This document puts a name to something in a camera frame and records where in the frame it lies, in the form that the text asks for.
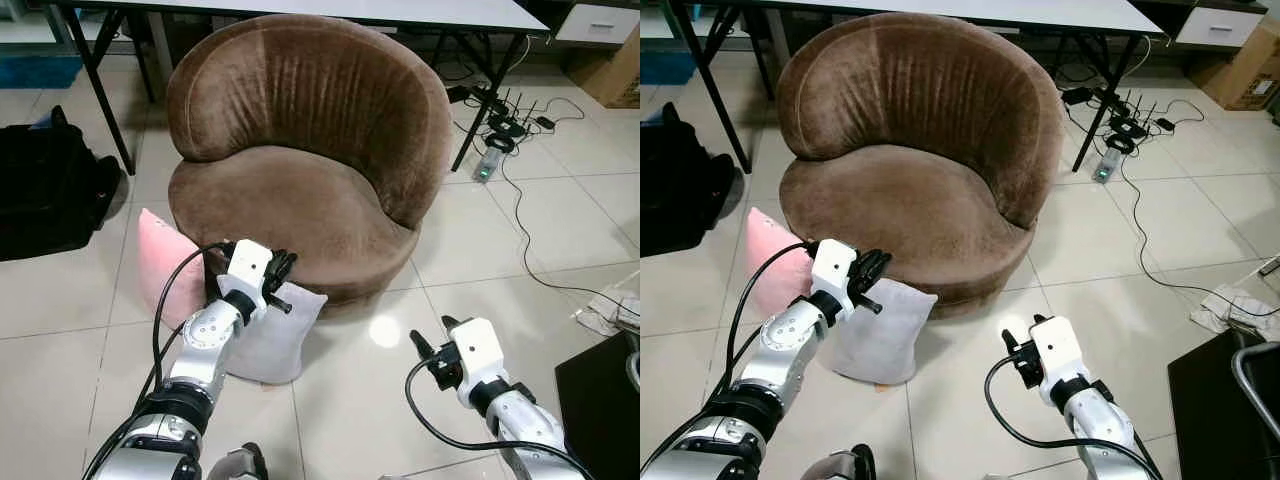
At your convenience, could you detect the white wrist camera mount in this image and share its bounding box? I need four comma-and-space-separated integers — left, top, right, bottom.
808, 240, 859, 299
447, 318, 511, 409
1028, 315, 1091, 391
222, 240, 274, 301

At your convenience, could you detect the pink pillow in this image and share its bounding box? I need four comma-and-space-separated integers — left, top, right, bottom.
136, 208, 209, 329
745, 207, 816, 321

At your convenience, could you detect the brown cardboard box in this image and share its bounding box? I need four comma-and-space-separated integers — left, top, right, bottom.
565, 25, 641, 109
1187, 20, 1280, 111

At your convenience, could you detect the brown velvet tub sofa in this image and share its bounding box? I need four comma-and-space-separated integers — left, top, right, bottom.
165, 13, 454, 306
777, 12, 1066, 321

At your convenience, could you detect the grey robot left leg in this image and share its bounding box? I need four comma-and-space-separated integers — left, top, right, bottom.
800, 443, 879, 480
205, 443, 269, 480

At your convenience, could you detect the black cabinet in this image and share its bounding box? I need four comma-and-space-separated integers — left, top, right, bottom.
1168, 328, 1280, 480
555, 330, 641, 480

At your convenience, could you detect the white drawer unit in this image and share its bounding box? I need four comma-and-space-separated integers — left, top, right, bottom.
555, 3, 641, 46
1175, 5, 1263, 49

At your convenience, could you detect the black router with antennas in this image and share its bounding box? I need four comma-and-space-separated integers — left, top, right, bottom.
487, 90, 541, 143
1100, 90, 1151, 143

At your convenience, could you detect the black bag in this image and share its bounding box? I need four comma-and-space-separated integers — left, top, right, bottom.
0, 105, 126, 263
640, 103, 743, 259

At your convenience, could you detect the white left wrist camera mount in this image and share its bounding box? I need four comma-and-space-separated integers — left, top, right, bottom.
808, 240, 859, 299
222, 240, 274, 301

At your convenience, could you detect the long black floor cable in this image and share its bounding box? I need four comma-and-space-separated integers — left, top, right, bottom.
497, 150, 641, 301
1118, 150, 1280, 321

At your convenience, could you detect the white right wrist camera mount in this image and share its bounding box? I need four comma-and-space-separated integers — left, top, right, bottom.
1028, 315, 1091, 391
447, 318, 511, 409

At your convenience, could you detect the white crumpled cloth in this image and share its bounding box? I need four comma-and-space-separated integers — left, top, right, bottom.
1190, 283, 1280, 346
575, 285, 641, 336

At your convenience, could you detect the grey pillow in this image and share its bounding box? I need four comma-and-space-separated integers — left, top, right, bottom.
830, 280, 939, 386
222, 282, 328, 386

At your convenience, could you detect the white table with black legs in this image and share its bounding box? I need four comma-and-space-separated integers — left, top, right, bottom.
660, 0, 1166, 173
45, 0, 551, 176

